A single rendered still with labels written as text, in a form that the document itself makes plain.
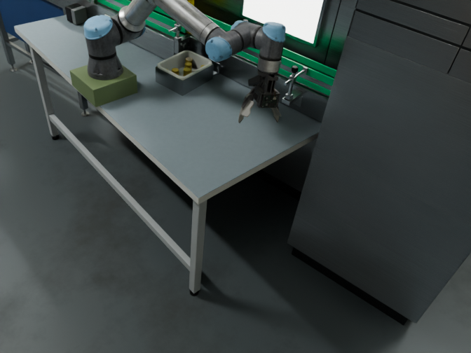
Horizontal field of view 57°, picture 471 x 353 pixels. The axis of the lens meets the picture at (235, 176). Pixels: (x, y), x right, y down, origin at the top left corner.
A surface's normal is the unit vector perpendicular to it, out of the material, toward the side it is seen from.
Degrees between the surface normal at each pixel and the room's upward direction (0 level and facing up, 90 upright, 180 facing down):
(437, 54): 90
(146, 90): 0
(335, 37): 90
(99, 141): 0
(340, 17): 90
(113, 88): 90
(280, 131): 0
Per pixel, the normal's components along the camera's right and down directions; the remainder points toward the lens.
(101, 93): 0.67, 0.55
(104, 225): 0.10, -0.73
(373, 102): -0.60, 0.50
